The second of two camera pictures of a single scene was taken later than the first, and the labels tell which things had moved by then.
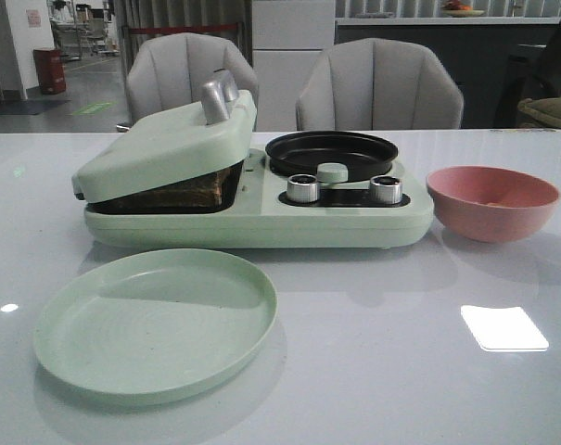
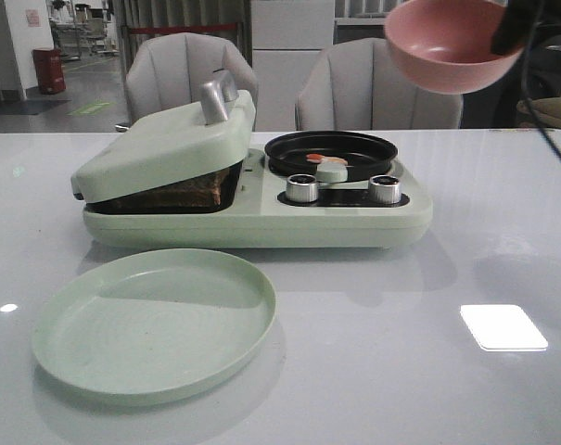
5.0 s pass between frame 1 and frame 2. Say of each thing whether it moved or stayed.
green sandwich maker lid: stayed
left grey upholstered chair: stayed
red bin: stayed
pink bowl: moved
